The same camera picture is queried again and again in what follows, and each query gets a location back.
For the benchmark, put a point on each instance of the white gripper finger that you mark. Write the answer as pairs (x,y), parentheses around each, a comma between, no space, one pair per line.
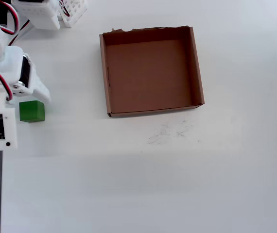
(40,89)

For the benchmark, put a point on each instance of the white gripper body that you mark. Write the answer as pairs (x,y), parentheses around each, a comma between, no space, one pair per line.
(27,72)

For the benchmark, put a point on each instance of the green cube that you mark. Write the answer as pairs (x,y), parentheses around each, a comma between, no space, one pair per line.
(31,110)

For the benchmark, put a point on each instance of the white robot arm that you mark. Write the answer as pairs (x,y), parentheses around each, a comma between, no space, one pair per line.
(43,14)

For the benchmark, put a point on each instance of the brown cardboard box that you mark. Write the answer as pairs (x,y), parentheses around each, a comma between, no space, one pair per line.
(148,77)

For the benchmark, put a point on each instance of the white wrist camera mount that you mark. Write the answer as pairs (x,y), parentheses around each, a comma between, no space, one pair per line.
(9,126)

